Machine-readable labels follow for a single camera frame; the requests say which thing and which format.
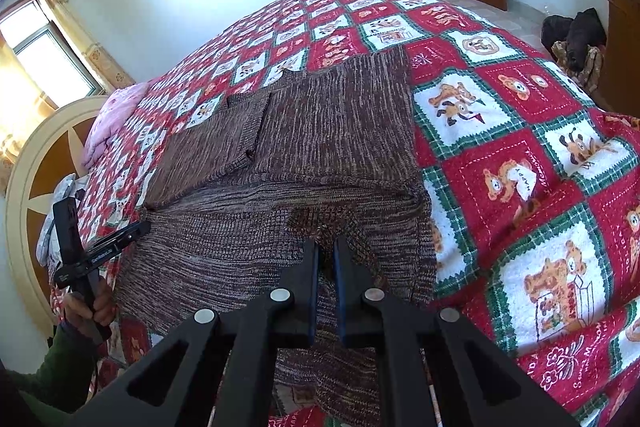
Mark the window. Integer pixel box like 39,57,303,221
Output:
0,0,102,108

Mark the person's left forearm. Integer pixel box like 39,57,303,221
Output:
0,321,102,427

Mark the cream wooden headboard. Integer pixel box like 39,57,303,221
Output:
4,95,112,339

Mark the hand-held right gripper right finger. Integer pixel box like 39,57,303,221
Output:
333,234,582,427

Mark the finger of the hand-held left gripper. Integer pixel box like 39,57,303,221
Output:
91,220,152,266

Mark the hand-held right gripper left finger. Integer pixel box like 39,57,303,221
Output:
65,238,321,427

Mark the brown patterned bag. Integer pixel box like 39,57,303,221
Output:
552,41,604,94

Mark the brown knit sweater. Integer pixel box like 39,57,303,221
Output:
114,44,439,427

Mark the red patchwork printed quilt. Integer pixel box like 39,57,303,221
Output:
47,0,640,427

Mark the black bag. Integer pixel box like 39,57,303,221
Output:
541,8,609,74

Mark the person's left hand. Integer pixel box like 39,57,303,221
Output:
62,276,118,334

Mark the pink pillow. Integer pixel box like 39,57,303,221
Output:
82,86,147,168

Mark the brown wooden desk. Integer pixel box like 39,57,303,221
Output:
597,0,640,114

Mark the yellow curtain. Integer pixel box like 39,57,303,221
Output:
32,0,137,96

